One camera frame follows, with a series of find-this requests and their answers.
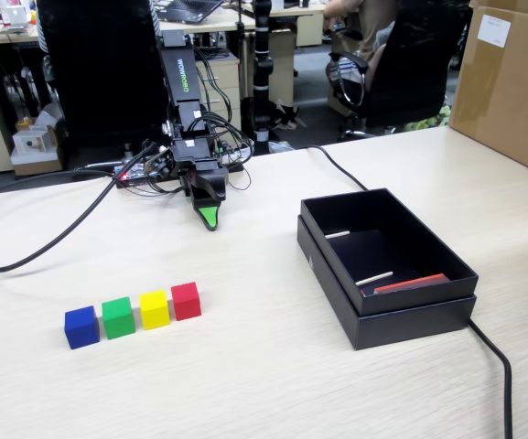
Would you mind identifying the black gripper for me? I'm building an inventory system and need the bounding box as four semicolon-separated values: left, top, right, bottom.
172;155;229;232

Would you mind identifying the red wooden cube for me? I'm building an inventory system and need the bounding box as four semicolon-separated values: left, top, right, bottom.
170;282;202;322

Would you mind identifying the yellow wooden cube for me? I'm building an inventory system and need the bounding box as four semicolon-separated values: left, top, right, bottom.
138;290;172;330

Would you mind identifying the green wooden cube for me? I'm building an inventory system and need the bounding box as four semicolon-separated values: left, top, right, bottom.
101;296;135;340

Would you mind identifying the blue wooden cube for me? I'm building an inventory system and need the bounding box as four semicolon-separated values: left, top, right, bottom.
64;305;100;350

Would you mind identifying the small white box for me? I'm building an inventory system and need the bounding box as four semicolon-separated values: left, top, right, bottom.
12;129;48;155

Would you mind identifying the black cardboard box tray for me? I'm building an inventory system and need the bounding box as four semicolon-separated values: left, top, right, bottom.
299;187;480;316

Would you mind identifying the black open box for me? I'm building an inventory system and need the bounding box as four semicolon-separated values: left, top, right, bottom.
296;214;478;352

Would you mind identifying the large brown cardboard box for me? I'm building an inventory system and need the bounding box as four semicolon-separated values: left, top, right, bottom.
448;0;528;182

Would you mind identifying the circuit board with red LED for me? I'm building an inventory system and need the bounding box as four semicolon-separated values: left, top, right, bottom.
113;162;155;184

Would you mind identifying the beige three-drawer cabinet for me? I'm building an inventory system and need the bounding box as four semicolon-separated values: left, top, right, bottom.
194;49;242;134

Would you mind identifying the black pole with white rings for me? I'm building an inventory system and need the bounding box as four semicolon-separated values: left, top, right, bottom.
250;0;276;156

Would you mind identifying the thin black stand pole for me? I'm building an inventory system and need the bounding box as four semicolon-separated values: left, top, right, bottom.
234;0;249;100

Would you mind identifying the beige office desk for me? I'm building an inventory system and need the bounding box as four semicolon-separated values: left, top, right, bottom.
156;0;329;106

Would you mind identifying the black high-back office chair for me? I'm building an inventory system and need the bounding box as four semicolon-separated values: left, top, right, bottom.
36;0;173;182

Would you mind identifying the open brown floor carton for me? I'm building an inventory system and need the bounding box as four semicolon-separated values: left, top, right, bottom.
10;150;63;177

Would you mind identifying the open black laptop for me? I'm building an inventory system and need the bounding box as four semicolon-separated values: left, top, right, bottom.
162;0;223;24

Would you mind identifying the green yellow patterned fabric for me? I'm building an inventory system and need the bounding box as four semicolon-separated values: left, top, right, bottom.
400;103;452;134

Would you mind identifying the seated person in tan shirt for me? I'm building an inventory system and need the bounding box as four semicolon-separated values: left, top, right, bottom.
323;0;402;91

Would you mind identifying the black office chair with armrest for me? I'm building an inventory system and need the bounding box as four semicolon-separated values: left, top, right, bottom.
325;0;473;143

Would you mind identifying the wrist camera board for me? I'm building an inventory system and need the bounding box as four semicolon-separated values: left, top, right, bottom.
143;144;176;180

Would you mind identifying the small beige pedestal cabinet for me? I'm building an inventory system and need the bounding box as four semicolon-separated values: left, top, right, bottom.
296;13;324;48

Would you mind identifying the thick black table cable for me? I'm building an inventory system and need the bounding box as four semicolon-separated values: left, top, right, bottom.
307;145;514;439

